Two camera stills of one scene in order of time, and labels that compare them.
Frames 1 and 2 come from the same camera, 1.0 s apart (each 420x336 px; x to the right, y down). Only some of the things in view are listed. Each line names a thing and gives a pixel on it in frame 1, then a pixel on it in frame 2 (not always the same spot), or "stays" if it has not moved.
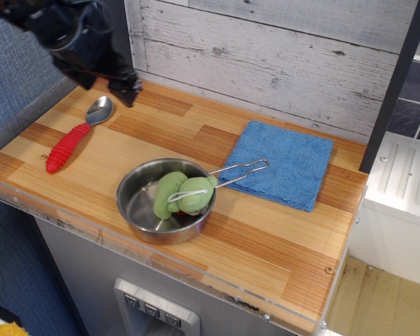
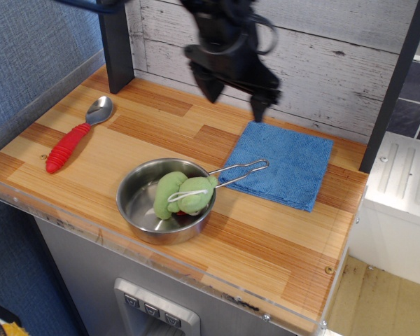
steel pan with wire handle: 135,199 stays
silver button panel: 147,313 stays
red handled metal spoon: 99,111 stays
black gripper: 87,39 to 236,65
